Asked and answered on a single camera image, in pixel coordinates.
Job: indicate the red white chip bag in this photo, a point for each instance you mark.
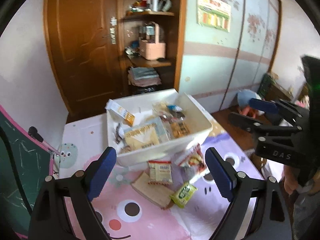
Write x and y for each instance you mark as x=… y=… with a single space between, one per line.
x=191 y=160

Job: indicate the brown white snack packet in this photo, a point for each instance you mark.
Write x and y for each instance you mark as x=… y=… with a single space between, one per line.
x=119 y=135

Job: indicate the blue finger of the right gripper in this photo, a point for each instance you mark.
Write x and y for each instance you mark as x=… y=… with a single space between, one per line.
x=264 y=106

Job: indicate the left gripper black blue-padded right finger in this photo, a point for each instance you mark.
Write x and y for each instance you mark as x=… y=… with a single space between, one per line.
x=270 y=218

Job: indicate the orange white snack packet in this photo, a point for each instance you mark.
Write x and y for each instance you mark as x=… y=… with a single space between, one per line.
x=120 y=112

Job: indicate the white plastic bin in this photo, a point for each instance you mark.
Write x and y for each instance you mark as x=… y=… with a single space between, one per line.
x=184 y=129

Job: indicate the green chalkboard pink frame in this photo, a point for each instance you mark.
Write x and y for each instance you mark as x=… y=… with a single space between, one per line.
x=25 y=163

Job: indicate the yellow envelope snack bag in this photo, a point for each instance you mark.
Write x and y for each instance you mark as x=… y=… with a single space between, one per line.
x=145 y=136

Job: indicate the tan sandwich biscuit pack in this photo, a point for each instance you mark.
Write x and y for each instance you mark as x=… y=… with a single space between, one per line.
x=158 y=195

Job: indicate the pink storage basket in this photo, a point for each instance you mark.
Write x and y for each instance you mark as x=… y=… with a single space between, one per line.
x=150 y=45

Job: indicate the silver door handle lock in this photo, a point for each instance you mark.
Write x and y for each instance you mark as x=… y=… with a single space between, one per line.
x=112 y=31

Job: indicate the green snack packet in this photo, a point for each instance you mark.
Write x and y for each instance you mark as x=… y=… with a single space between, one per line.
x=182 y=196

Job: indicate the wall calendar poster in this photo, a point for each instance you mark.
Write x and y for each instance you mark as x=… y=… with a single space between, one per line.
x=214 y=13

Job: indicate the pink plastic stool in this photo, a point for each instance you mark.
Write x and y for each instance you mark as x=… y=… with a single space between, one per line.
x=248 y=111

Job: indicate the brown wooden door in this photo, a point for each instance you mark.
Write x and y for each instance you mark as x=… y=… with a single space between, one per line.
x=85 y=65

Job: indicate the folded cloth stack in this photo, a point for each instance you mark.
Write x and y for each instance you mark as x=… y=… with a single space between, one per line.
x=143 y=77

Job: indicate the wooden corner shelf unit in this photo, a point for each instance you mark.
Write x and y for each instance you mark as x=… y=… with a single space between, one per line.
x=170 y=15

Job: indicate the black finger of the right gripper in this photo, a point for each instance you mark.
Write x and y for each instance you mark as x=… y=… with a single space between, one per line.
x=243 y=122

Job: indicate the blue snack packet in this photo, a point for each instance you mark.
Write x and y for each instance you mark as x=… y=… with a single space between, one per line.
x=174 y=108

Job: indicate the pink cartoon play mat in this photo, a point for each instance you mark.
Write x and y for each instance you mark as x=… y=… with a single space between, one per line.
x=128 y=206

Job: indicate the white red cracker packet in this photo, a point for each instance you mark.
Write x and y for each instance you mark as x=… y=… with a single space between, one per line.
x=160 y=172

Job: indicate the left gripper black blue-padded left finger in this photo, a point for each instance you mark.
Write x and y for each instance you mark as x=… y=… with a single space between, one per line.
x=50 y=218

